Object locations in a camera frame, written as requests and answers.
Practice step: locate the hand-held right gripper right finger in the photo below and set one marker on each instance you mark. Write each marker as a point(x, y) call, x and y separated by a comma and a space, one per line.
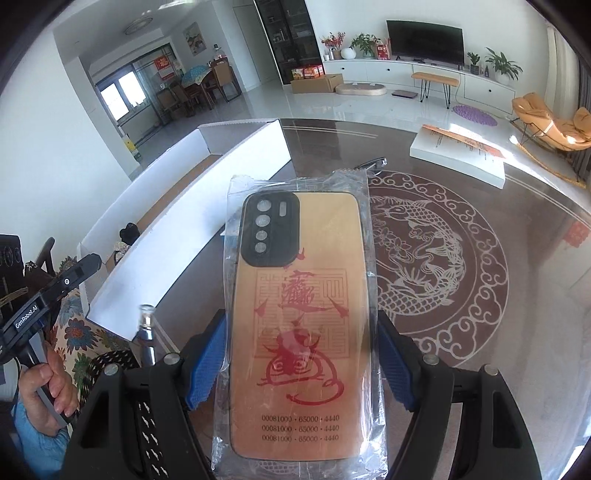
point(395, 369)

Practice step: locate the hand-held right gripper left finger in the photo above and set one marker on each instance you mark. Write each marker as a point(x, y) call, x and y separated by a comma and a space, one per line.
point(205, 369)

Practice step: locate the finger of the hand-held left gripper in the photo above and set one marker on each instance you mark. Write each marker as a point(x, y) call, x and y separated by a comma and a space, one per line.
point(78, 274)

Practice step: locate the bagged wooden phone case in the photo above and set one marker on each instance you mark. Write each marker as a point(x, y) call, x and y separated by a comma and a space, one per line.
point(295, 323)

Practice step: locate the white storage box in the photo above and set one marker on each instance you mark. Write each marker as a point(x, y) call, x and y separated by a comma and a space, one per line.
point(194, 230)

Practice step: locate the person's left hand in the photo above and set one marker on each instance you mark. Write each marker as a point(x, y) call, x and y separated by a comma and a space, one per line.
point(44, 392)

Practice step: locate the floral patterned cloth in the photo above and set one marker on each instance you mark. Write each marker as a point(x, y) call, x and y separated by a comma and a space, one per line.
point(81, 332)

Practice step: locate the black rhinestone scrunchie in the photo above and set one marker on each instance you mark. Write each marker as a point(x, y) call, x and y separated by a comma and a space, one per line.
point(130, 233)

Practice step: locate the silver metal tube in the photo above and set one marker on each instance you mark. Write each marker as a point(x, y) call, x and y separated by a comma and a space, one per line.
point(147, 332)

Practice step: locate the black patterned clothing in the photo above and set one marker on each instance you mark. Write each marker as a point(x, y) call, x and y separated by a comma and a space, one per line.
point(147, 438)

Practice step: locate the window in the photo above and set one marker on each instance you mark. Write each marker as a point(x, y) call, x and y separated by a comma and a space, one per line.
point(122, 97)

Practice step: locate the black eyeglasses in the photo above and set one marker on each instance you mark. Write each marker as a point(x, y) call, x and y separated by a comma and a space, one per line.
point(369, 165)

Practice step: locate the white box lid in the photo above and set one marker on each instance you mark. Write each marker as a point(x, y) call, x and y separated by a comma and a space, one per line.
point(448, 161)

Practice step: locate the red door poster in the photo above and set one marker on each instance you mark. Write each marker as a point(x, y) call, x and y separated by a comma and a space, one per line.
point(164, 67)

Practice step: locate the blue cloth dining table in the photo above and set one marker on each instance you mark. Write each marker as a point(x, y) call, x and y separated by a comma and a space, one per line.
point(195, 76)

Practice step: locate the round ceiling lamp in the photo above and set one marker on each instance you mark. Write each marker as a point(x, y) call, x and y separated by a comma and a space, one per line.
point(138, 25)

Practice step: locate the purple floor mat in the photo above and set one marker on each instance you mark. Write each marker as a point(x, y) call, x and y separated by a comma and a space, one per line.
point(473, 115)

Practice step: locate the grey flat floor scale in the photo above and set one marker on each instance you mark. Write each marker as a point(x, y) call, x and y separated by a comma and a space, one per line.
point(404, 93)

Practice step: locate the beige oval floor cushion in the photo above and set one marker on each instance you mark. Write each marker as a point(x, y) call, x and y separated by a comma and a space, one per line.
point(362, 89)

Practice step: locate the orange rocking chair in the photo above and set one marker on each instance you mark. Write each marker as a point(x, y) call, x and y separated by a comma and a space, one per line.
point(549, 122)

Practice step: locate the cardboard box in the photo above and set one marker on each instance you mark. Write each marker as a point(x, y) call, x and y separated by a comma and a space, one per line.
point(318, 85)

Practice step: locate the wooden bench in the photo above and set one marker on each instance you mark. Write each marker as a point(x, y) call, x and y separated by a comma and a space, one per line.
point(434, 77)

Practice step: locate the white television cabinet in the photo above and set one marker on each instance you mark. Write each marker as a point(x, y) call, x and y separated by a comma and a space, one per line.
point(369, 71)

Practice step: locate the orange snack boxes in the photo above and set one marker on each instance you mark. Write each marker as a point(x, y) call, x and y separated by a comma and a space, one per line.
point(307, 72)

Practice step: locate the dark glass cabinet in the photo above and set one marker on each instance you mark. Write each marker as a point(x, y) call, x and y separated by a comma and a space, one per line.
point(288, 41)

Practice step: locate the small potted plant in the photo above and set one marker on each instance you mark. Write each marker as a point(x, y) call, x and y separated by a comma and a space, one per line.
point(473, 62)

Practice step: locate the white round vase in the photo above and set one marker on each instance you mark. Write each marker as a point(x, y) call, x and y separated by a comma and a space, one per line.
point(349, 53)

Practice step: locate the red gift box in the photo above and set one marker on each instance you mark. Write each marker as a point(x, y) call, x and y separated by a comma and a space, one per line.
point(382, 50)

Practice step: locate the large leafy potted plant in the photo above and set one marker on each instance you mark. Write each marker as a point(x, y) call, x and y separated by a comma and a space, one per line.
point(503, 67)

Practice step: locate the bushy green potted plant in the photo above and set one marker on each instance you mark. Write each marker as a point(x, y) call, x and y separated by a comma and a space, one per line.
point(364, 44)

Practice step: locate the black television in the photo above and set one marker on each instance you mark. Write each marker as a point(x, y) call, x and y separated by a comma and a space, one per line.
point(425, 41)

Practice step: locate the red flower arrangement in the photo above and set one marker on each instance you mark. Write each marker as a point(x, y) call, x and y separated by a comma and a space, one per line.
point(333, 44)

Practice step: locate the wall painting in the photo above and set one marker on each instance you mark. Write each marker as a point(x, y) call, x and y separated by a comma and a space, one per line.
point(194, 38)

